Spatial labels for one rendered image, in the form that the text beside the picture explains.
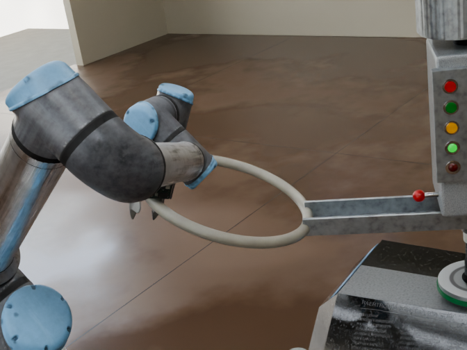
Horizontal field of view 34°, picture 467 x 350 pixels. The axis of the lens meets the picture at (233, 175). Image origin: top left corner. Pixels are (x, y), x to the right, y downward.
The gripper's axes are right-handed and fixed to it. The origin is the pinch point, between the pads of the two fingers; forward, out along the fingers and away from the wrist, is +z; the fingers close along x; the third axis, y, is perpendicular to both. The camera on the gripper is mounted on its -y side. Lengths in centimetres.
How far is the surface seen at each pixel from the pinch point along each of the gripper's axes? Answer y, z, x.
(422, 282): 24, 6, 80
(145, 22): -795, 168, 279
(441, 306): 37, 5, 77
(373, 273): 12, 12, 73
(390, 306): 28, 11, 68
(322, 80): -435, 100, 335
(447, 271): 30, -2, 82
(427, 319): 37, 9, 73
